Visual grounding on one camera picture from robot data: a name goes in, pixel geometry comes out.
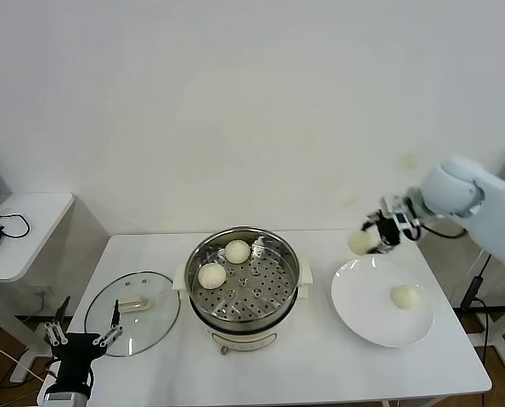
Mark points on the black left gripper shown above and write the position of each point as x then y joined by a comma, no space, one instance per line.
76,356

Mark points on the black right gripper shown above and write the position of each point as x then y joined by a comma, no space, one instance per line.
388,233

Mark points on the white steamed baozi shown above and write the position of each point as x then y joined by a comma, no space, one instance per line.
361,242
405,297
212,275
236,252

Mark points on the light blue right robot arm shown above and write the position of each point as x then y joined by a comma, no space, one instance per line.
456,186

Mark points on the perforated stainless steamer basket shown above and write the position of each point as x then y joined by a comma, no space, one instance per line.
256,297

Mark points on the stainless steel steamer pot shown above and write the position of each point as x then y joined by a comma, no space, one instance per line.
243,339

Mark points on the black floor bar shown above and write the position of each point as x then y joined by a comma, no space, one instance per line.
35,319
485,310

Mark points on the white round plate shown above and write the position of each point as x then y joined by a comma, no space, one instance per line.
371,305

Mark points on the white side table with label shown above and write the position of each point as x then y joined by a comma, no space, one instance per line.
494,330

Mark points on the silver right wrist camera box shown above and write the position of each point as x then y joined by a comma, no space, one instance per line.
405,220

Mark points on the white wall outlet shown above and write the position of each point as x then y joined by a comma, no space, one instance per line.
42,291

